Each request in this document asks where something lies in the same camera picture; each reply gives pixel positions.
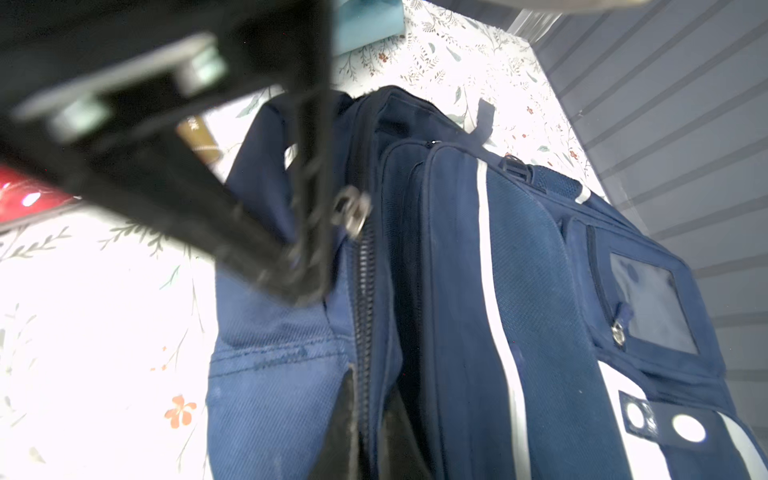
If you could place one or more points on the red notebook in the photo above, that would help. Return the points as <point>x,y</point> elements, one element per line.
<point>25,199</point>

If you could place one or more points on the navy blue student backpack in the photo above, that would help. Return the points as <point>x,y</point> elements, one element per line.
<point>489,319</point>

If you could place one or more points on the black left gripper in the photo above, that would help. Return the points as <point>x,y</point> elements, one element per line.
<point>92,93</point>

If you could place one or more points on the light blue folded cloth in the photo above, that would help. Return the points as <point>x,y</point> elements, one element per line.
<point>358,23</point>

